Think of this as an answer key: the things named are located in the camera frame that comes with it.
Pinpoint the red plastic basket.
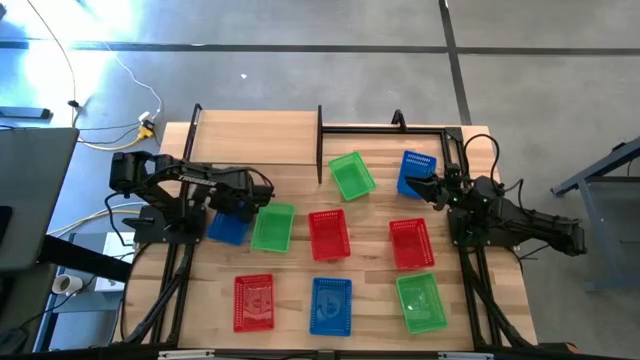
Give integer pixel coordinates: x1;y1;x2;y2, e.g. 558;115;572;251
307;208;352;263
388;217;436;271
232;273;276;334

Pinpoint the white box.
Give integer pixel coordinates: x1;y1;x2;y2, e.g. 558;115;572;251
94;231;137;294

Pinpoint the blue plastic basket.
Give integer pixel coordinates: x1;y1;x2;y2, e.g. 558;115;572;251
308;277;353;337
207;209;251;247
396;150;438;200

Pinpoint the thin floor cable with clip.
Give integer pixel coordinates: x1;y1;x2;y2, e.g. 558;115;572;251
25;0;80;127

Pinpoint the green plastic basket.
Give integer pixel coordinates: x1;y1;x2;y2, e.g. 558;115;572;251
249;202;296;254
328;151;377;202
395;272;449;335

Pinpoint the grey desk top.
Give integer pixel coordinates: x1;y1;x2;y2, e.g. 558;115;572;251
0;126;81;274

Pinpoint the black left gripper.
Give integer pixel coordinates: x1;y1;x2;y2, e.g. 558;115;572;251
217;168;275;224

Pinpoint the black aluminium rig frame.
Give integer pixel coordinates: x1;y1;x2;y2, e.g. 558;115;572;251
112;108;576;360

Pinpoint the black diagonal beam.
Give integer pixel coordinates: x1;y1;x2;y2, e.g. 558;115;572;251
37;233;135;285

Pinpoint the white paper cup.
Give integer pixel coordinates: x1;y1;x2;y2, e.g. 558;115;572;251
51;273;85;297

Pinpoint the blue metal table frame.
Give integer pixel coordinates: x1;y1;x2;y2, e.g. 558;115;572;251
550;135;640;293

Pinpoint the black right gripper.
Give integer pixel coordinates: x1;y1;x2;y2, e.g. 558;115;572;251
404;174;494;211

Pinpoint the yellow cable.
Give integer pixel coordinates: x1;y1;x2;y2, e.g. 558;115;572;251
77;130;151;152

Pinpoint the white floor cable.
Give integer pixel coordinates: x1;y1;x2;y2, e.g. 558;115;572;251
102;42;164;122

